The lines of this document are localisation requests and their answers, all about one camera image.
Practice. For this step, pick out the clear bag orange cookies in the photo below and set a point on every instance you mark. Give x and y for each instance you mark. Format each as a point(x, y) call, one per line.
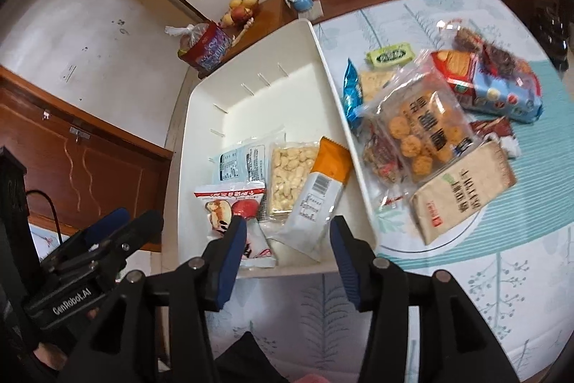
point(418, 116)

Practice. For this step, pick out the orange white snack bar packet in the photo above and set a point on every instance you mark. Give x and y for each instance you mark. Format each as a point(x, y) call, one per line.
point(314, 207)

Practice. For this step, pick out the white plastic storage bin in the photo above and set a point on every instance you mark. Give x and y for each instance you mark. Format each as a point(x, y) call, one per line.
point(268, 106)

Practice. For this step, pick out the brown wooden door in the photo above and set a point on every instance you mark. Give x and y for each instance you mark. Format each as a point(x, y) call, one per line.
point(79, 167)

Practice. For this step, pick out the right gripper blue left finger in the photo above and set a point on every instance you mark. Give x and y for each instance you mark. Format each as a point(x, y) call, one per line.
point(226, 255)

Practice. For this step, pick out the black electric kettle pot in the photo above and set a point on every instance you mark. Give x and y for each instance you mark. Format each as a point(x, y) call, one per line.
point(552, 35)

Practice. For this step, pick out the fruit bowl with apples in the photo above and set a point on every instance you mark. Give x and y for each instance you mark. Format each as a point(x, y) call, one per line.
point(239, 12)

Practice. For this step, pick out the clear wrapped nut cake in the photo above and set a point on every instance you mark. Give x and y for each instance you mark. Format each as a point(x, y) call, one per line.
point(460, 34)

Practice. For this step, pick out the blue red biscuit pack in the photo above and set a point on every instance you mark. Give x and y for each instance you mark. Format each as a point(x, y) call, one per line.
point(509, 89)

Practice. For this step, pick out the beige soda cracker packet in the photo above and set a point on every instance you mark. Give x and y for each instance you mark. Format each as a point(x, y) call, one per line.
point(461, 190)

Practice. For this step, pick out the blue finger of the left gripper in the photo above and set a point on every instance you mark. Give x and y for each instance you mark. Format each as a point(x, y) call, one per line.
point(85, 239)
point(140, 233)

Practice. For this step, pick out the green pineapple cake packet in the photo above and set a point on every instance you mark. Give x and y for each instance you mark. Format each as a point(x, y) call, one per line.
point(391, 56)

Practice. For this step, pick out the patterned white teal tablecloth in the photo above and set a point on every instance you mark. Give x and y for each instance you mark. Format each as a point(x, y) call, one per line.
point(513, 258)

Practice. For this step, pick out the red gift bag with plastic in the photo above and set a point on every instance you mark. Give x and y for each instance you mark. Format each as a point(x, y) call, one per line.
point(202, 45)

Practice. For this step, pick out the brown white chocolate snack packet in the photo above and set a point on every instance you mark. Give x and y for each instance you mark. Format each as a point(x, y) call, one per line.
point(499, 130)

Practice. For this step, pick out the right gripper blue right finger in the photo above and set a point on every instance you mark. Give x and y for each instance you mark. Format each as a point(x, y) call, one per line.
point(354, 258)

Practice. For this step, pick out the pale blue cracker packet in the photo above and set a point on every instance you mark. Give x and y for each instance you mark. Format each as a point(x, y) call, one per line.
point(281, 165)

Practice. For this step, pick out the blue foil snack packet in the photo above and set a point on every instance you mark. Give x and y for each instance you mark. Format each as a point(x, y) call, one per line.
point(352, 96)

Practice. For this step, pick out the pale crumbly cake packet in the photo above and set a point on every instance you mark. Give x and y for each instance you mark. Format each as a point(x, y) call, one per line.
point(371, 82)

